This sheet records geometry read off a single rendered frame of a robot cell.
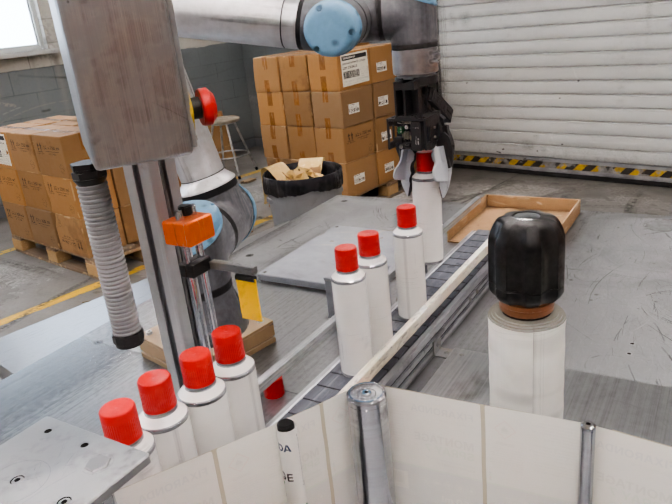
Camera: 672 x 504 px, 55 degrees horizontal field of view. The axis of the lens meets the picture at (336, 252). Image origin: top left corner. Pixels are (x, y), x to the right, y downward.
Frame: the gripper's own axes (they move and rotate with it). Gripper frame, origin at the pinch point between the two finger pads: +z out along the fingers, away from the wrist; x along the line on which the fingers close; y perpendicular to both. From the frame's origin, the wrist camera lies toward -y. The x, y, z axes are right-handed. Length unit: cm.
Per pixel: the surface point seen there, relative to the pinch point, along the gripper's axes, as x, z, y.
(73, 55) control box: -4, -30, 64
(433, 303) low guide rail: 4.3, 17.8, 9.4
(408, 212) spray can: 1.1, 1.1, 10.3
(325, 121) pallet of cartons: -198, 40, -279
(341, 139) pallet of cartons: -186, 52, -278
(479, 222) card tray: -10, 26, -56
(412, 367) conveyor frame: 5.4, 23.6, 21.4
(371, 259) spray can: 1.1, 4.3, 24.1
